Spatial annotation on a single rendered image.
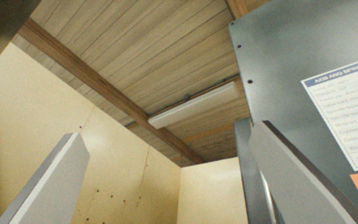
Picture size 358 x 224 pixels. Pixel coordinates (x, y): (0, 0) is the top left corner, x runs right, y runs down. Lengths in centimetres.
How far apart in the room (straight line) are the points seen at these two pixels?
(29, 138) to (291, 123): 97
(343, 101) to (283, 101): 9
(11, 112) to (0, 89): 11
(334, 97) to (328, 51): 13
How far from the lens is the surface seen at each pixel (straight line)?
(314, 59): 50
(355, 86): 44
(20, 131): 100
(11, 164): 97
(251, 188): 108
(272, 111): 42
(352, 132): 38
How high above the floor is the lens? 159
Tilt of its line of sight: 41 degrees up
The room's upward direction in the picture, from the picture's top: 6 degrees clockwise
